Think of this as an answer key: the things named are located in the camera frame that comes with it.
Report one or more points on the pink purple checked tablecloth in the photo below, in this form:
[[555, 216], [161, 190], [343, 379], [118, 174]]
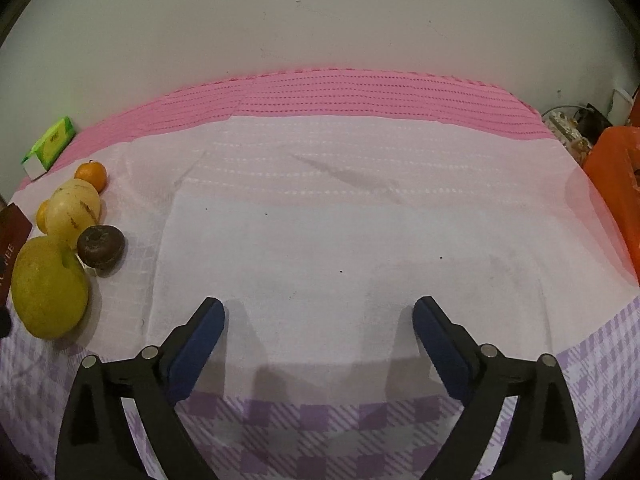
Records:
[[350, 210]]

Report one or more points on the orange plastic bag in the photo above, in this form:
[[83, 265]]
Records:
[[615, 185]]

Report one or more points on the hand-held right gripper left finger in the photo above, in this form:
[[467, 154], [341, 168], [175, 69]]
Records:
[[195, 350]]

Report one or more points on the dark red tin box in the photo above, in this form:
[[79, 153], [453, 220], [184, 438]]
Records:
[[12, 230]]

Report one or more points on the dark brown mangosteen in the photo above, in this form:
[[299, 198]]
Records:
[[100, 245]]

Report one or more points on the white power adapter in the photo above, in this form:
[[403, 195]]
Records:
[[621, 107]]

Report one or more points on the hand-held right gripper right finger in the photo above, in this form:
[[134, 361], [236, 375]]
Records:
[[440, 347]]

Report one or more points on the orange mandarin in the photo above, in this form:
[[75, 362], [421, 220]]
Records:
[[92, 175], [42, 217]]

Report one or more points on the pale yellow pear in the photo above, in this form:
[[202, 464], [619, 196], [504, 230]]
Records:
[[70, 210]]

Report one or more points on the green tissue box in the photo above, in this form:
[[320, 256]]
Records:
[[52, 142]]

